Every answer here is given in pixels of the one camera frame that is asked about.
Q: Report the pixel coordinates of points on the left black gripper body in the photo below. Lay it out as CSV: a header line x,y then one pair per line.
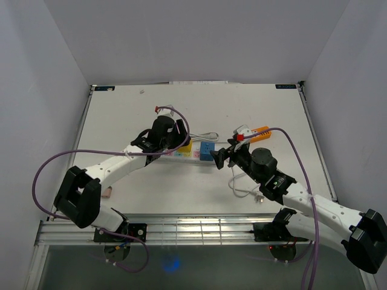
x,y
175,139

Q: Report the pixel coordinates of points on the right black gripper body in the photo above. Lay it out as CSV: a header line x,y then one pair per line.
x,y
241,156

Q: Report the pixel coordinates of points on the blue cube socket adapter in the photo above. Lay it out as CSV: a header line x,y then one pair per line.
x,y
205,149

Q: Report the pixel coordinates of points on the yellow cube socket adapter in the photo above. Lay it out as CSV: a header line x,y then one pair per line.
x,y
186,148

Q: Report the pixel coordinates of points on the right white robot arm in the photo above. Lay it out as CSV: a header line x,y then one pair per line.
x,y
361,236

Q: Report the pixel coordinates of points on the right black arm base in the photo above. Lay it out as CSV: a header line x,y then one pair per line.
x,y
273,232

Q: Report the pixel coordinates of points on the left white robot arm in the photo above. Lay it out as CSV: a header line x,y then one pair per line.
x,y
79,195

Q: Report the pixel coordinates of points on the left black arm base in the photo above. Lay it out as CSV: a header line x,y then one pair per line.
x,y
137,230

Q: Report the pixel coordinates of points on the pink plug adapter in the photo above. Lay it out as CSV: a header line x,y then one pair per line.
x,y
106,193

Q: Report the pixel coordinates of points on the white multicolour power strip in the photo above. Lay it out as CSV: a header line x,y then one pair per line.
x,y
192,157

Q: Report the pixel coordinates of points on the orange power strip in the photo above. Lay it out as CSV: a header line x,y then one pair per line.
x,y
265,134

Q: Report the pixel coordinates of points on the left blue corner label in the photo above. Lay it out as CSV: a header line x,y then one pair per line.
x,y
104,88

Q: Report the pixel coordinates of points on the blue corner label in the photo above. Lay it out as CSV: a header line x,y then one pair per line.
x,y
285,86
104,88

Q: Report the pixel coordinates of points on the right blue corner label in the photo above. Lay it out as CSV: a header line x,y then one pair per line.
x,y
285,86

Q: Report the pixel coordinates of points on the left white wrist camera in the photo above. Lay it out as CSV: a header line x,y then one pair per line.
x,y
165,111

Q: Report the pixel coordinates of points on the aluminium rail frame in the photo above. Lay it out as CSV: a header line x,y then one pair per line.
x,y
166,231

